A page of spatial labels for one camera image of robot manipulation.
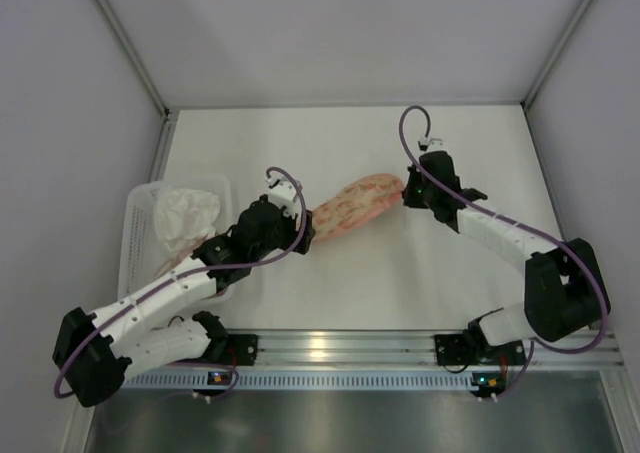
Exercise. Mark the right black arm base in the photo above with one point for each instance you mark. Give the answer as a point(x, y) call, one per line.
point(464, 350)

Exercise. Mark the white slotted cable duct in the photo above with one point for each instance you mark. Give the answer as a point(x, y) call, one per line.
point(314, 380)

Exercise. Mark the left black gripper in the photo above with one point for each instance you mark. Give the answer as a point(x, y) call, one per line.
point(303, 232)

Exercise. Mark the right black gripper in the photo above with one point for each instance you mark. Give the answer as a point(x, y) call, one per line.
point(412, 189)

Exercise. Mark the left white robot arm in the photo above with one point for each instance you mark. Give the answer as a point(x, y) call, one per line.
point(98, 352)

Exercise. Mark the floral pink laundry bag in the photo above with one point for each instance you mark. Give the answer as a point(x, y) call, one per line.
point(355, 205)

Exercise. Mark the aluminium mounting rail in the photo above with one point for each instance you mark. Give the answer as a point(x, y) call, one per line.
point(403, 350)

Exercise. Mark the white plastic basket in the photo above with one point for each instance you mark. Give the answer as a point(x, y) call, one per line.
point(141, 253)

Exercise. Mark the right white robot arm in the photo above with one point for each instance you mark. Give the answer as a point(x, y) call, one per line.
point(563, 287)

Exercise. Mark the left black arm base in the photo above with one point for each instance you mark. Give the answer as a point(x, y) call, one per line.
point(236, 350)

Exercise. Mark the white and pink garments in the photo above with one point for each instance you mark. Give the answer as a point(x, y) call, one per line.
point(183, 219)

